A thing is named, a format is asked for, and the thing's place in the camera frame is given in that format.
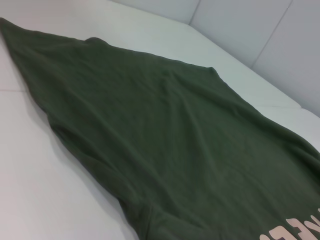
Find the dark green FREE t-shirt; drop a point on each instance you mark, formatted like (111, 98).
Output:
(162, 125)

